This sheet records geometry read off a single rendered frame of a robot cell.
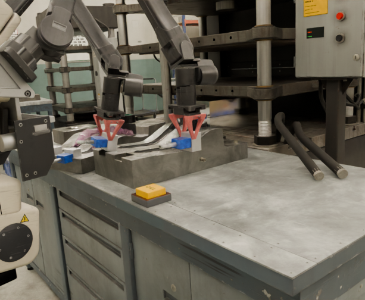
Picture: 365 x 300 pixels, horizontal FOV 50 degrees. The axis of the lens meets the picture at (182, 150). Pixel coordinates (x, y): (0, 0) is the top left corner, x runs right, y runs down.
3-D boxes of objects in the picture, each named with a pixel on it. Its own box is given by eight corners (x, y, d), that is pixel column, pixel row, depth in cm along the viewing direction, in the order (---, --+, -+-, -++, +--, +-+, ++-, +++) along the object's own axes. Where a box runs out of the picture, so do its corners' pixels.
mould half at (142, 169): (133, 189, 119) (130, 145, 116) (95, 173, 139) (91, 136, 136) (247, 158, 149) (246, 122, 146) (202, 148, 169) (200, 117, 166)
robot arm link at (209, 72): (165, 52, 116) (179, 40, 109) (196, 51, 122) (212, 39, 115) (174, 91, 116) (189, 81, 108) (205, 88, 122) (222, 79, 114)
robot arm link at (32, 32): (16, 47, 93) (19, 37, 89) (44, 21, 98) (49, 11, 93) (47, 74, 96) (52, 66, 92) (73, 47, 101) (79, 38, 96)
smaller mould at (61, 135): (65, 146, 193) (63, 131, 192) (53, 142, 205) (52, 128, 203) (102, 139, 205) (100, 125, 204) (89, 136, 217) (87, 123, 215)
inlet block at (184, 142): (165, 158, 109) (164, 138, 108) (155, 155, 113) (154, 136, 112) (201, 150, 117) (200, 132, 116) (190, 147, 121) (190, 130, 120)
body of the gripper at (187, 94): (184, 108, 121) (183, 84, 119) (206, 111, 113) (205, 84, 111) (167, 111, 117) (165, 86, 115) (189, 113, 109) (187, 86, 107)
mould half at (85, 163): (82, 174, 139) (78, 143, 137) (37, 166, 154) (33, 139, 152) (167, 146, 179) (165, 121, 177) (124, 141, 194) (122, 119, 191)
